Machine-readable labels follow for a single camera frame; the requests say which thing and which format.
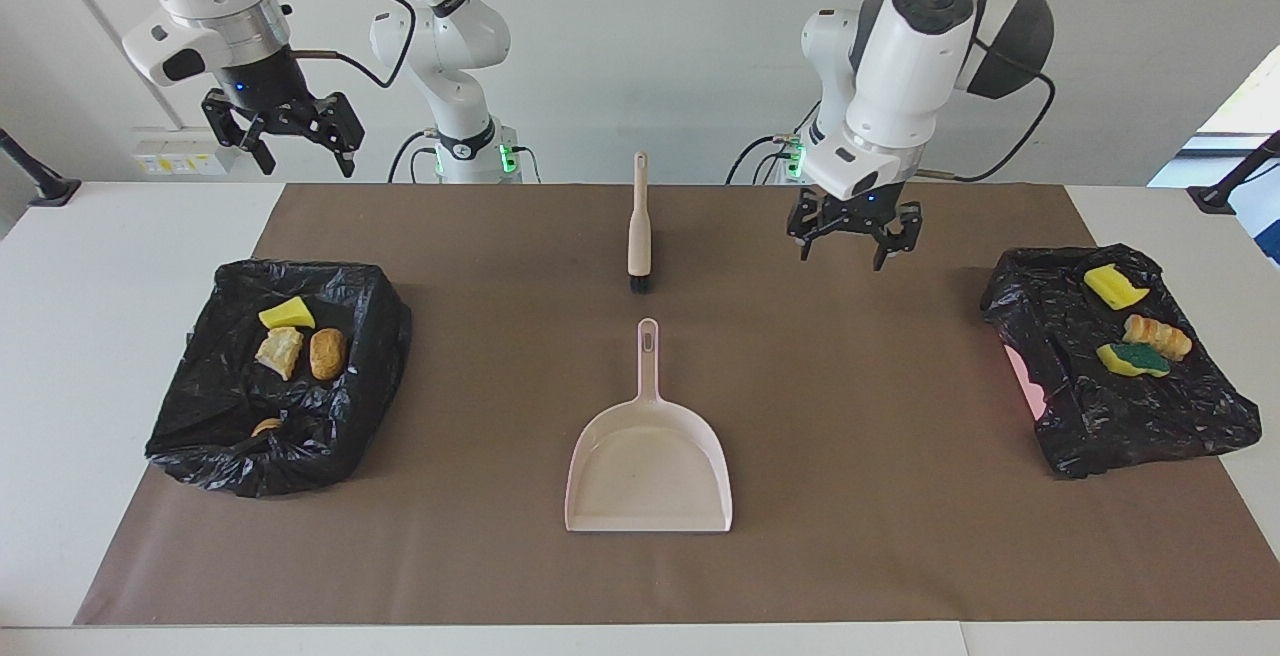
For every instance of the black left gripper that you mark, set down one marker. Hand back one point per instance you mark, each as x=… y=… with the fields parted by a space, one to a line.
x=855 y=204

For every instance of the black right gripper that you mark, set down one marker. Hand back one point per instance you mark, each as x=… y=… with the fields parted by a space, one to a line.
x=262 y=86

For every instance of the yellow sponge piece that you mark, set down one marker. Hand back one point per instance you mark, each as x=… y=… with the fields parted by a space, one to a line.
x=287 y=315
x=1132 y=360
x=1112 y=286

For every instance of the beige hand brush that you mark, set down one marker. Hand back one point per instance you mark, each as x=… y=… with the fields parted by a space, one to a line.
x=640 y=236

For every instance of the beige plastic dustpan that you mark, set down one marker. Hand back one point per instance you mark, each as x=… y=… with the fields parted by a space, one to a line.
x=650 y=476

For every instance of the pink plastic bin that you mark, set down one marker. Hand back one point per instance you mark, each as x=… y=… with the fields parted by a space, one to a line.
x=1022 y=376

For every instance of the black plastic trash bag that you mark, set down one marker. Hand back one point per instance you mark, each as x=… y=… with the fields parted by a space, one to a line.
x=1120 y=416
x=200 y=386

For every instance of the black clamp stand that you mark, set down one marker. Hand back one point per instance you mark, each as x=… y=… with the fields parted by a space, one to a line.
x=50 y=188
x=1215 y=198

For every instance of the small orange croissant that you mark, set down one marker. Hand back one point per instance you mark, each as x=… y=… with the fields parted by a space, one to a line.
x=266 y=426

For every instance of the brown table mat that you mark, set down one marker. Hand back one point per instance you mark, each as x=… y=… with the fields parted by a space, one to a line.
x=850 y=536

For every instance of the white wall socket box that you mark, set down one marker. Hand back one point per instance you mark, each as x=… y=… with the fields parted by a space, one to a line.
x=175 y=161

